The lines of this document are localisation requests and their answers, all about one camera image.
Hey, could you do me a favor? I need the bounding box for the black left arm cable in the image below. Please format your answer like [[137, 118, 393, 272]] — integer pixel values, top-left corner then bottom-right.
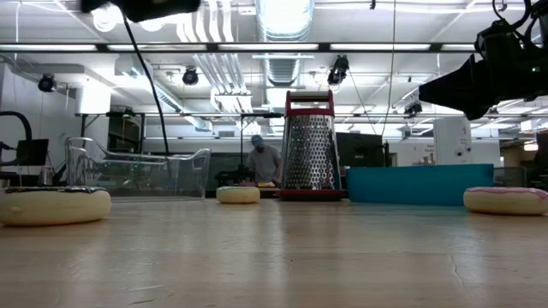
[[121, 12, 171, 156]]

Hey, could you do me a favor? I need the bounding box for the clear plastic container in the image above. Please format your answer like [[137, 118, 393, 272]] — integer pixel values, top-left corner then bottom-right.
[[63, 136, 212, 200]]

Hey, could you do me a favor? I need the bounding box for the black background monitor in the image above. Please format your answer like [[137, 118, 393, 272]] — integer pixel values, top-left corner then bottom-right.
[[15, 139, 51, 167]]

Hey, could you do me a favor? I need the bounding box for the black table frame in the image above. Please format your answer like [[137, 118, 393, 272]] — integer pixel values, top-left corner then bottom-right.
[[109, 187, 280, 199]]

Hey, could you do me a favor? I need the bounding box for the ceiling air duct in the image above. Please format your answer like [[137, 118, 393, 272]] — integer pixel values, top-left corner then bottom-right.
[[256, 0, 316, 86]]

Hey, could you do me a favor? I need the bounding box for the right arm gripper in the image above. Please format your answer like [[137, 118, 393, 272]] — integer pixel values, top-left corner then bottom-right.
[[418, 19, 515, 121]]

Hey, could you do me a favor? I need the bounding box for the black curved hose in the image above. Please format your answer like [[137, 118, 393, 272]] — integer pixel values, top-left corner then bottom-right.
[[0, 110, 33, 166]]

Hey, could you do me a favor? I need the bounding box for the person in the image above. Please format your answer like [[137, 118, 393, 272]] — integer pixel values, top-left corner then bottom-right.
[[247, 134, 283, 186]]

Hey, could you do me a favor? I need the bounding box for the teal plastic bin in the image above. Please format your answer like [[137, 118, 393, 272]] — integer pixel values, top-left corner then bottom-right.
[[345, 163, 495, 207]]

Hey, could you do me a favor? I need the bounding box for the pink frosted donut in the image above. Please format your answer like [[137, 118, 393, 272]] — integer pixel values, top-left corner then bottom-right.
[[463, 186, 548, 216]]

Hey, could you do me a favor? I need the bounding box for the red steel box grater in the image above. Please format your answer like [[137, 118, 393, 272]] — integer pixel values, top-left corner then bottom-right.
[[277, 89, 346, 202]]

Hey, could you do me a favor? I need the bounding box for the green frosted donut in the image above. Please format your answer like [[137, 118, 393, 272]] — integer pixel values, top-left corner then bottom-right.
[[215, 185, 261, 204]]

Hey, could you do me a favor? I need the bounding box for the chocolate frosted donut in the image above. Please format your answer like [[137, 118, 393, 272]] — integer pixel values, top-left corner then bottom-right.
[[0, 186, 112, 227]]

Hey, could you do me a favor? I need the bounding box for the black background screen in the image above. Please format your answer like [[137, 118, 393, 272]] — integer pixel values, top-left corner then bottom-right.
[[336, 132, 390, 168]]

